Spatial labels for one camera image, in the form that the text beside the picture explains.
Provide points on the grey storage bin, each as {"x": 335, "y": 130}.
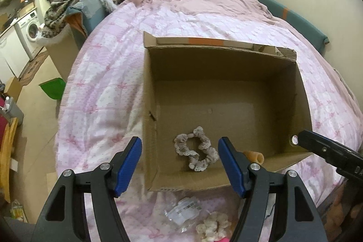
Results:
{"x": 12, "y": 111}

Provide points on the white washing machine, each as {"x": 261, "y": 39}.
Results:
{"x": 30, "y": 28}

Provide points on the yellow wooden chair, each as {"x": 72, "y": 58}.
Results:
{"x": 7, "y": 151}

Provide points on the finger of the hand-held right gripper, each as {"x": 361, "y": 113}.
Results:
{"x": 323, "y": 149}

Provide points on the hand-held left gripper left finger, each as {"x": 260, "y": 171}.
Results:
{"x": 128, "y": 165}

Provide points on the teal headboard cushion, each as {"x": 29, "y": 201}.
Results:
{"x": 295, "y": 19}

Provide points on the blue grey cushion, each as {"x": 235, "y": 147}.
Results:
{"x": 85, "y": 15}

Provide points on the green plastic dustpan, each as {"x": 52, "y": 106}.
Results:
{"x": 52, "y": 89}

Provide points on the pink patterned quilt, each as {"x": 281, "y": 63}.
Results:
{"x": 198, "y": 83}

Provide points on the grey lace scrunchie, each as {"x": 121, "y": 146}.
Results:
{"x": 196, "y": 151}

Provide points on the tan soft object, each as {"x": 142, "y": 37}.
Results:
{"x": 255, "y": 157}

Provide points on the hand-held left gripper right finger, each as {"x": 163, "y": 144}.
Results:
{"x": 231, "y": 167}

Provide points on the brown cardboard box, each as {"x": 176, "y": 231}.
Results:
{"x": 224, "y": 114}

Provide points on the pink soft object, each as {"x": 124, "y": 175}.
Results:
{"x": 225, "y": 239}

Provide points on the clear plastic wrapper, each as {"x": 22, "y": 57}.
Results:
{"x": 182, "y": 209}

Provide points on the cream lace scrunchie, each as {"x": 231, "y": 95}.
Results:
{"x": 212, "y": 226}

